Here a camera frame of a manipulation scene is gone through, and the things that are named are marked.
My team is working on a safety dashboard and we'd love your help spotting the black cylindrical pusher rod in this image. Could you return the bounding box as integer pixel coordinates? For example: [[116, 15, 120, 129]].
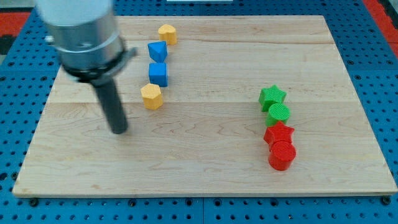
[[92, 78, 128, 134]]

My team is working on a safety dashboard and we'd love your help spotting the yellow hexagon block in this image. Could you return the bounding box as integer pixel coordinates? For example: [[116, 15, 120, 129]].
[[141, 83, 163, 110]]

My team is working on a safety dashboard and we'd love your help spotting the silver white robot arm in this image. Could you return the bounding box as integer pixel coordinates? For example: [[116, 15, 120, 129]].
[[35, 0, 137, 134]]

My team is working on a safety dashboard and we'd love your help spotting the green star block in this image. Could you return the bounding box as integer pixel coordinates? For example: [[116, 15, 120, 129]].
[[259, 85, 287, 112]]

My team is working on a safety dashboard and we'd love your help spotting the red star block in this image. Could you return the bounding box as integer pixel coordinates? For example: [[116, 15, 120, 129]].
[[263, 121, 295, 151]]

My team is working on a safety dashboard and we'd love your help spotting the blue cube block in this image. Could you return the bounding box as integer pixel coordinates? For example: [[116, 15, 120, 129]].
[[149, 63, 168, 87]]

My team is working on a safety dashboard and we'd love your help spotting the blue triangle block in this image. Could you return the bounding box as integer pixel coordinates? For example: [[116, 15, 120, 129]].
[[147, 41, 168, 63]]

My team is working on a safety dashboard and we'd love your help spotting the yellow heart block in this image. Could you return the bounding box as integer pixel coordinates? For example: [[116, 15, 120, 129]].
[[158, 24, 177, 45]]

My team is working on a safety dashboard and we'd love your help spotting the light wooden board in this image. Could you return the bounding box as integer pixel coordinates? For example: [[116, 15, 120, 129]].
[[12, 16, 397, 198]]

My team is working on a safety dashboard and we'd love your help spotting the green cylinder block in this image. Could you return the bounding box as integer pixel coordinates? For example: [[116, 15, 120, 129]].
[[265, 103, 290, 127]]

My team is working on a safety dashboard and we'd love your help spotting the red cylinder block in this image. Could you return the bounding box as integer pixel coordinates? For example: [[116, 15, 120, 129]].
[[268, 141, 296, 171]]

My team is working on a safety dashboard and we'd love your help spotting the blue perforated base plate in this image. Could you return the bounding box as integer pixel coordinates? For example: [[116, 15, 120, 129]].
[[1, 0, 397, 223]]

